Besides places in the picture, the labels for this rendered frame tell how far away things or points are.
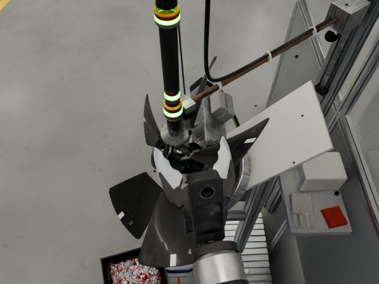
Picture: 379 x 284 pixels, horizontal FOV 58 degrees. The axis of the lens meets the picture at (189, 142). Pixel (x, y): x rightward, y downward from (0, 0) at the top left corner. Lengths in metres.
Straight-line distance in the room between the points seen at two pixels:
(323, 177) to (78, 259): 1.55
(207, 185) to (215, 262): 0.11
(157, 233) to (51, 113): 2.09
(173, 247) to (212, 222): 0.52
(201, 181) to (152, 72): 2.67
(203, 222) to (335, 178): 1.02
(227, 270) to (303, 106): 0.75
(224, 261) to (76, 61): 2.97
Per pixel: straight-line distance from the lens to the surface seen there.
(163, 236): 1.04
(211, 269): 0.51
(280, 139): 1.16
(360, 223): 1.54
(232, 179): 0.57
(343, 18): 1.12
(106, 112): 2.86
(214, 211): 0.50
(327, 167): 1.49
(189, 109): 0.81
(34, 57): 3.52
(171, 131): 0.84
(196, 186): 0.47
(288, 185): 1.52
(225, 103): 1.35
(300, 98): 1.18
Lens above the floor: 2.17
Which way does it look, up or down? 56 degrees down
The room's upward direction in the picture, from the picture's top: straight up
